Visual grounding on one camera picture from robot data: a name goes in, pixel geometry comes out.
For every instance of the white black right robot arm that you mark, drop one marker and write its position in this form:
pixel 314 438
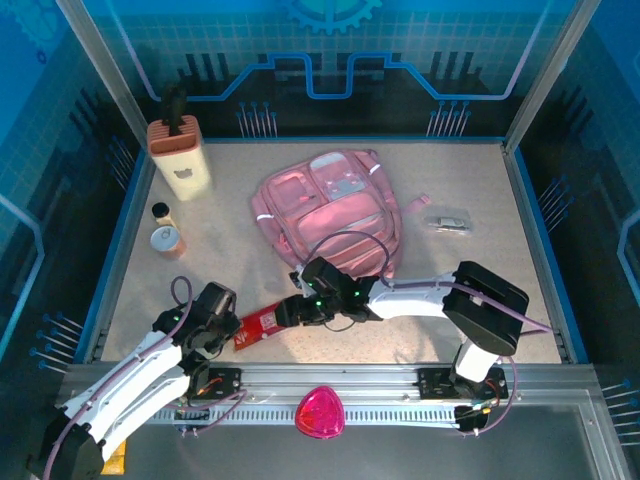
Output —
pixel 415 300

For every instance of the yellow plastic bag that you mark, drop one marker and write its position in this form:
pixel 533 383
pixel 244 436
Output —
pixel 114 462

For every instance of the aluminium side rail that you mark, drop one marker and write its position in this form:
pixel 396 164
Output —
pixel 131 220
pixel 530 225

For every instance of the small jar black lid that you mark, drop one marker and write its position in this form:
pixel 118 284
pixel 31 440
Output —
pixel 163 215

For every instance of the pink triangular button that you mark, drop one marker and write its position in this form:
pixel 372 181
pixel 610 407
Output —
pixel 320 412

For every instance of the beige knife block orange top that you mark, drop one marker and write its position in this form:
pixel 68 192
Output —
pixel 182 170

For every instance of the pink backpack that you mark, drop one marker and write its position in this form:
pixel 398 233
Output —
pixel 340 220

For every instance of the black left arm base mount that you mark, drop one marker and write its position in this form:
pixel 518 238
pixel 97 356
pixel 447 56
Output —
pixel 227 380

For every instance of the clear plastic bag with item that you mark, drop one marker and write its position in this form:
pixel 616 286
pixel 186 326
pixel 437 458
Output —
pixel 447 223

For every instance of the red pencil case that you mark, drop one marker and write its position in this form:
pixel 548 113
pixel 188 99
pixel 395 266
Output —
pixel 255 327

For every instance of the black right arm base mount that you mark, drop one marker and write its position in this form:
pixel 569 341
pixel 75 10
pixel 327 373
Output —
pixel 432 382

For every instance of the aluminium frame post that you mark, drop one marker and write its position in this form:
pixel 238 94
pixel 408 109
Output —
pixel 100 70
pixel 547 70

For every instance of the aluminium slotted mounting rail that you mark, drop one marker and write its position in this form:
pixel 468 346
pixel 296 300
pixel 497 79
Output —
pixel 350 372

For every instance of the tin can silver lid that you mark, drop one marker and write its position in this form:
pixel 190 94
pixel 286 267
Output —
pixel 166 241

